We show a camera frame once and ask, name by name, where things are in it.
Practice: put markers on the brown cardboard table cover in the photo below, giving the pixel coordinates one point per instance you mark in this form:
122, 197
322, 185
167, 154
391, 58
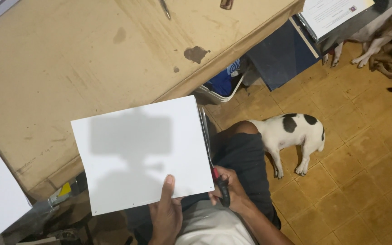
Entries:
97, 75

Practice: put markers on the person's right hand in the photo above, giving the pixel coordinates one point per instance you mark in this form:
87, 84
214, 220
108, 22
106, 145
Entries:
231, 190

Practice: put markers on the small brown object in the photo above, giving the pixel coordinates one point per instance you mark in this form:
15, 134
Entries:
226, 3

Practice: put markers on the white and brown dog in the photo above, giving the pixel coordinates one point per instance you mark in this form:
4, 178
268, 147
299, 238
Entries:
369, 37

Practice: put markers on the white basket with blue cloth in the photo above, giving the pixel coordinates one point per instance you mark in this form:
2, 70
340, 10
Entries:
225, 83

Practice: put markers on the person's white shirt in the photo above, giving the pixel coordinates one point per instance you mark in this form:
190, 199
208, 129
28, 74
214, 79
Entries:
213, 226

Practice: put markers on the person's left hand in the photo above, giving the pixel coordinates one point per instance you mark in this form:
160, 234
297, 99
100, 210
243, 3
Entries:
167, 214

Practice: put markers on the person's right fingers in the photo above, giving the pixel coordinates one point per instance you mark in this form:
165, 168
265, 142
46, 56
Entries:
216, 195

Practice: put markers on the person's black shorts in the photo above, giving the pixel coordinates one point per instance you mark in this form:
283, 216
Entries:
242, 166

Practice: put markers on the clipboard with printed paper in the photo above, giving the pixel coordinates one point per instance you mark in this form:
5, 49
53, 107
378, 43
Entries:
335, 13

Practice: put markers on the silver pen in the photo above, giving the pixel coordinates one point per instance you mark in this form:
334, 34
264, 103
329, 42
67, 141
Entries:
165, 8

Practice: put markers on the yellow and silver tool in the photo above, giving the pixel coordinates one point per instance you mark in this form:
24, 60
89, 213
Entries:
60, 194

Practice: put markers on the white dog with black patches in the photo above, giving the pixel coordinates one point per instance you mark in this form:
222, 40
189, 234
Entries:
291, 134

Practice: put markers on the dark blue board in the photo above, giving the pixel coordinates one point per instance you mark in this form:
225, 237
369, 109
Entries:
281, 56

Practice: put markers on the white square paper sheet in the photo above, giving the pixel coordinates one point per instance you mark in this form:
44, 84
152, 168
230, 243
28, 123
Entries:
141, 153

